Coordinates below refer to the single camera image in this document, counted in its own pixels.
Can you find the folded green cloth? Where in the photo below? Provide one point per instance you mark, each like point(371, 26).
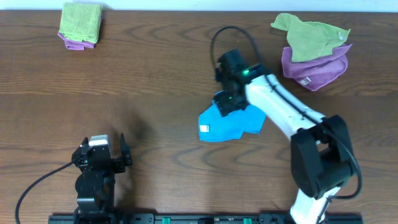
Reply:
point(83, 10)

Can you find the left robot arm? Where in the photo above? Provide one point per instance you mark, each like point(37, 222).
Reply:
point(95, 185)

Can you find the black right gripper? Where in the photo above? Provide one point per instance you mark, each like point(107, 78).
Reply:
point(224, 107)

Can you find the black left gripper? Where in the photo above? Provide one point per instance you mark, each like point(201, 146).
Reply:
point(101, 160)

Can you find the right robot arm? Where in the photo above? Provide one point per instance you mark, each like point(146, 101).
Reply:
point(321, 160)

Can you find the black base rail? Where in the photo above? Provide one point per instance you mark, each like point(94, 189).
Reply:
point(148, 218)

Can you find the crumpled green cloth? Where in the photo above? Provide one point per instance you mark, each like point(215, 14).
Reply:
point(309, 40)

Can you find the crumpled purple cloth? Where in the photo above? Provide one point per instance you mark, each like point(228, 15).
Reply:
point(317, 73)

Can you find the blue cloth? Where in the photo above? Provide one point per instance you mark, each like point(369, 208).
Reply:
point(213, 127)

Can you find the folded purple cloth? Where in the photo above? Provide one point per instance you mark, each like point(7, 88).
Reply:
point(74, 44)

